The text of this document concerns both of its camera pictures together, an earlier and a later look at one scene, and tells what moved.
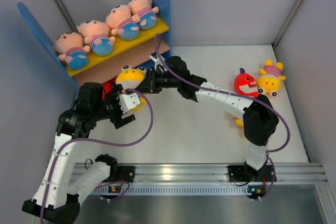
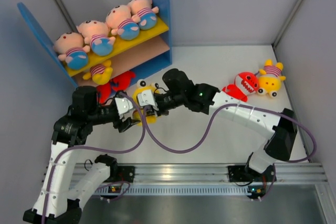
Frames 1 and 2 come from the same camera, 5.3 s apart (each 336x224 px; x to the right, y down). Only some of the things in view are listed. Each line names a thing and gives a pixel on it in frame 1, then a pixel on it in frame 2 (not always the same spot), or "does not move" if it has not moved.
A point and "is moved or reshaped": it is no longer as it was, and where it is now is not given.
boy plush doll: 143,12 does not move
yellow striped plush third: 270,80 does not move
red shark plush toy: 245,84 is moved or reshaped
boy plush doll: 121,18 does not move
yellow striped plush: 129,78 -> 101,73
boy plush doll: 71,46 does not move
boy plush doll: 97,34 does not move
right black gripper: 149,85 -> 159,112
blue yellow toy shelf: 138,51 does not move
